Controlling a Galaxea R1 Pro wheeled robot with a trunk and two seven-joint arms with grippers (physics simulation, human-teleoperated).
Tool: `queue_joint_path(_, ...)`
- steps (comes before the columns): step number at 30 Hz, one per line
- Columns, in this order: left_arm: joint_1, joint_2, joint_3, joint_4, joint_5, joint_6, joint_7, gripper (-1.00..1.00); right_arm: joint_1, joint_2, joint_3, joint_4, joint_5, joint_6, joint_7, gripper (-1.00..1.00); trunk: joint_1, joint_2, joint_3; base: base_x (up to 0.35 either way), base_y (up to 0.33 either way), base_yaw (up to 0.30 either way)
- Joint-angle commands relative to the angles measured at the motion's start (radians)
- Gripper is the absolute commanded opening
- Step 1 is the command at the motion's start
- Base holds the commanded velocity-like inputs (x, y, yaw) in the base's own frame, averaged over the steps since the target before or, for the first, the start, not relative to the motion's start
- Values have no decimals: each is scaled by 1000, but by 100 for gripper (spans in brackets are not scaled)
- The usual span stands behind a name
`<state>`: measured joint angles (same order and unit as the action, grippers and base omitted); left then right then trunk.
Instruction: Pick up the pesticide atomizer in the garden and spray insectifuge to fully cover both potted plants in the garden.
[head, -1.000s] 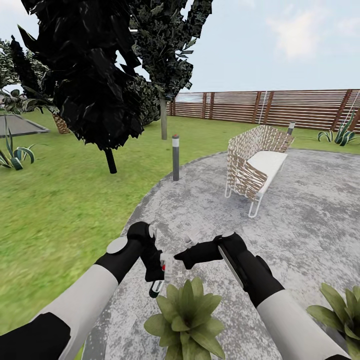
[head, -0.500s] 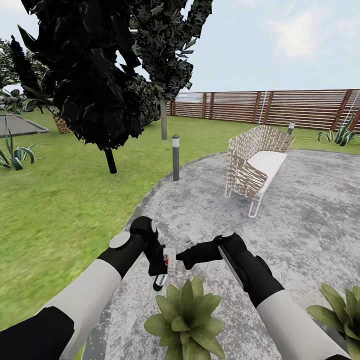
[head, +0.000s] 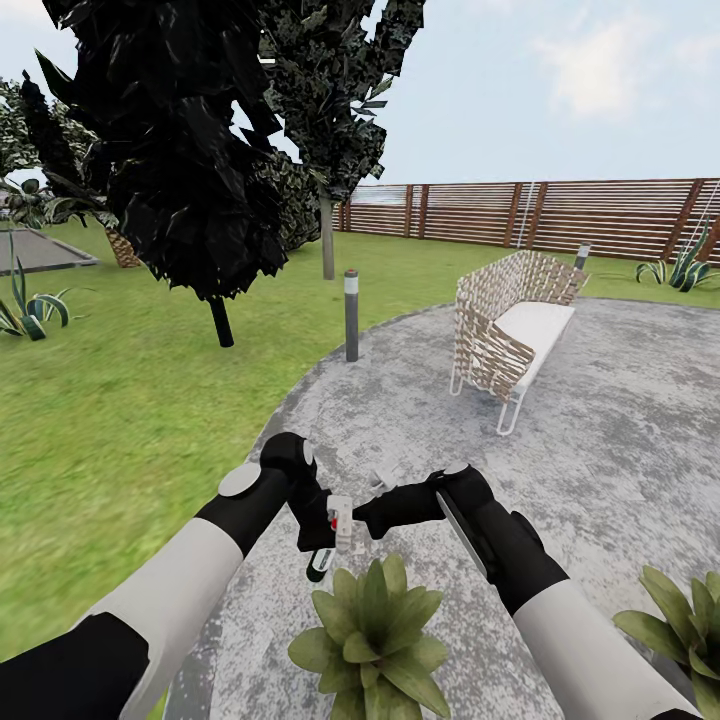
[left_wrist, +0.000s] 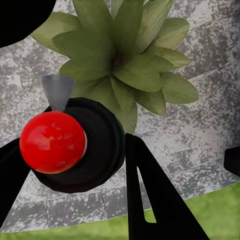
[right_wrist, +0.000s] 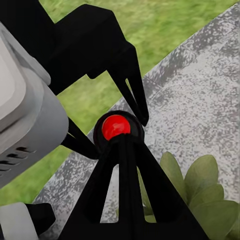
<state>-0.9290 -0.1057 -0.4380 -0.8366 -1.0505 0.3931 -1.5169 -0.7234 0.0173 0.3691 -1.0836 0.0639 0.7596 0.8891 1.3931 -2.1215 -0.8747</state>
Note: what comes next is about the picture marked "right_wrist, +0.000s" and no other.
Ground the insectifuge atomizer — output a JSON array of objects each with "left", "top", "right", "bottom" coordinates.
[{"left": 93, "top": 110, "right": 145, "bottom": 155}]

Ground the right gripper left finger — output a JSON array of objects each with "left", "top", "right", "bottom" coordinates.
[{"left": 57, "top": 133, "right": 134, "bottom": 240}]

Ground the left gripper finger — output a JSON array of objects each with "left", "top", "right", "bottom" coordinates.
[
  {"left": 87, "top": 42, "right": 149, "bottom": 127},
  {"left": 62, "top": 119, "right": 101, "bottom": 160}
]

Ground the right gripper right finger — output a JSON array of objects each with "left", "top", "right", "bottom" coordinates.
[{"left": 125, "top": 132, "right": 210, "bottom": 240}]

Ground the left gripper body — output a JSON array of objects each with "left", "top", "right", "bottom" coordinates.
[{"left": 0, "top": 0, "right": 127, "bottom": 96}]

